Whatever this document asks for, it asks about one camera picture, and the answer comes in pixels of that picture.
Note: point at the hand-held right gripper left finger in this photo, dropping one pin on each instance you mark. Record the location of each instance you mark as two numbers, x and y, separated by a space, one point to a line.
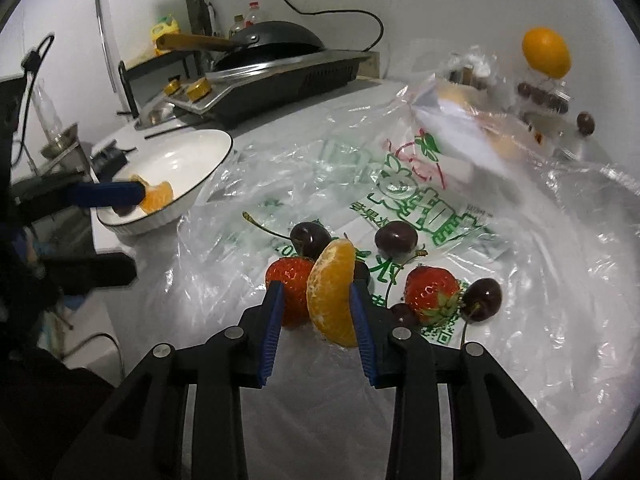
270 330

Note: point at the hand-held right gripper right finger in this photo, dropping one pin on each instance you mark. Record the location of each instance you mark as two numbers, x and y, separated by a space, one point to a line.
362 335

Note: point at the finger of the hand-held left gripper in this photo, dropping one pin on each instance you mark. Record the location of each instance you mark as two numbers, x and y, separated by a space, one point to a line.
110 194
100 269

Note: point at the orange segment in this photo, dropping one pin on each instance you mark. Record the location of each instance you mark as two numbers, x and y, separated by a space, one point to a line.
327 290
157 199

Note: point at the red strawberry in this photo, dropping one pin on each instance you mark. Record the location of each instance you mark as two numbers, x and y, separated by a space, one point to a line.
295 285
430 292

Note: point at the white plate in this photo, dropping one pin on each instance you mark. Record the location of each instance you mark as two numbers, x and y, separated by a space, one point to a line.
175 165

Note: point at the dark phone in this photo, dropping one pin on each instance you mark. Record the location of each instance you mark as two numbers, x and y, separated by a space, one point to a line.
107 157

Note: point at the clear empty bottle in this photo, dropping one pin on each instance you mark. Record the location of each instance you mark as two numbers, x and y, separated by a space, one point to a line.
47 110

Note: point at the metal holder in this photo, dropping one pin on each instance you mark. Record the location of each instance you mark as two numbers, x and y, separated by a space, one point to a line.
62 147

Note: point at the black chopstick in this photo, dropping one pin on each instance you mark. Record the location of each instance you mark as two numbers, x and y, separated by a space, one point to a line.
167 133

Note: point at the metal pot lid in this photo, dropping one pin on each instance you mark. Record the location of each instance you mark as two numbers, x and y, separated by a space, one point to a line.
155 112

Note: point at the black metal rack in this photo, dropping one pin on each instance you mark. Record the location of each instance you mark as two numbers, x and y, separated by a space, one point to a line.
127 90

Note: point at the grey vertical bar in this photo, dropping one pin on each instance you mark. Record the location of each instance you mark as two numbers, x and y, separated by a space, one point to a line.
105 45

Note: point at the clear printed plastic bag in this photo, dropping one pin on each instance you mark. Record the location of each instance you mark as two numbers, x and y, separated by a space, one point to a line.
525 285

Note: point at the yellow detergent bottle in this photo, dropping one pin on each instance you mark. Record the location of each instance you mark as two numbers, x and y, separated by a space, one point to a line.
165 27

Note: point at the black umbrella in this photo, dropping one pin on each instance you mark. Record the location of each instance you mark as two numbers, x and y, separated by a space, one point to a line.
205 5

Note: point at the glass bottle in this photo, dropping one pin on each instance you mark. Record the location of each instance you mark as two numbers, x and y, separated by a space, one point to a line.
237 25

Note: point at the silver induction cooker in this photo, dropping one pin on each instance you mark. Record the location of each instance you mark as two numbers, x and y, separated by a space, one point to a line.
300 85

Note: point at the black wok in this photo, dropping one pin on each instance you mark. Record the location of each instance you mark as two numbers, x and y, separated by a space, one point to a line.
280 40

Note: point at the red-capped clear bottle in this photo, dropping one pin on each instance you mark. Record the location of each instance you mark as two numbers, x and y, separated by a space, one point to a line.
254 15

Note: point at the crumpled clear wrap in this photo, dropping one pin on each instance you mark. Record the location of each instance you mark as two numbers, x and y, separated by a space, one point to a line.
470 67

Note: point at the whole orange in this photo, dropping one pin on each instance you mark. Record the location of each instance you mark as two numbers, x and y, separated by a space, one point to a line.
546 52

